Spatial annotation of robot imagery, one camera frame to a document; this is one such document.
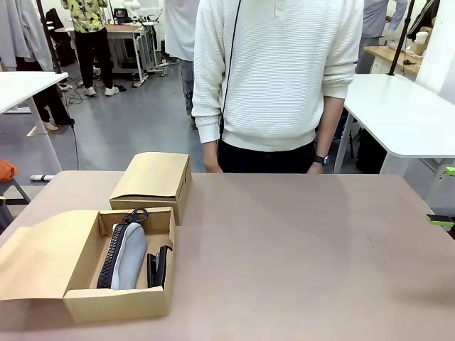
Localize person's left forearm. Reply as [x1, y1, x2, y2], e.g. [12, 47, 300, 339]
[314, 92, 345, 158]

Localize black stapler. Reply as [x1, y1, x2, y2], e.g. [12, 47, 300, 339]
[146, 244, 174, 289]

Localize wooden background table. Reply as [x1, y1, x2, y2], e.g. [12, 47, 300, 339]
[364, 45, 429, 77]

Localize person in yellow shirt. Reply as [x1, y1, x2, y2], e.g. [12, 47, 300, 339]
[60, 0, 120, 97]

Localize small cardboard box with lid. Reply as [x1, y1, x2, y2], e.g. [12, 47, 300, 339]
[108, 151, 193, 227]

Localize large open cardboard box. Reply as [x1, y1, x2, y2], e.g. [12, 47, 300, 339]
[0, 207, 177, 323]

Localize person in grey shirt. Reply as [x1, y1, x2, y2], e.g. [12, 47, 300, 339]
[355, 0, 409, 75]

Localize grey zipper pencil case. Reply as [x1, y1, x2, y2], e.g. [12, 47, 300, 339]
[96, 208, 149, 291]

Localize black lanyard cable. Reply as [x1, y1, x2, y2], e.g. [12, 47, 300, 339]
[219, 0, 243, 144]

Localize background workbench desk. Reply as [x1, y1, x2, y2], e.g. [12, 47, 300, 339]
[92, 23, 151, 88]

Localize orange cloth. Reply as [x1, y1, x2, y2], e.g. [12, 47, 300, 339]
[0, 158, 18, 183]

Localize grey stool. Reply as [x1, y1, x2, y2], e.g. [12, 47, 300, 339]
[0, 178, 31, 234]

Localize person's right forearm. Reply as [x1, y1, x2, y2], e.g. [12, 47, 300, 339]
[201, 140, 219, 159]

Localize hanging grey clothes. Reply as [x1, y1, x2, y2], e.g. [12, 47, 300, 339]
[0, 0, 54, 72]

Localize white table with rounded corner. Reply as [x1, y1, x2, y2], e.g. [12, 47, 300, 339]
[333, 72, 455, 210]

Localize black tripod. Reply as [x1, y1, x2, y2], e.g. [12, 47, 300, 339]
[387, 0, 417, 77]

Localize white table with angled leg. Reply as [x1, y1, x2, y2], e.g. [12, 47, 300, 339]
[0, 70, 70, 171]

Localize person's right hand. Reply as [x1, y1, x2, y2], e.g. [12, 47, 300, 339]
[204, 156, 224, 175]

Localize person in white sweater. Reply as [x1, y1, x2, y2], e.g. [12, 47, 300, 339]
[191, 0, 365, 175]

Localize person in white t-shirt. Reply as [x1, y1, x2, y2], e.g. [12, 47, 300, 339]
[164, 0, 197, 118]

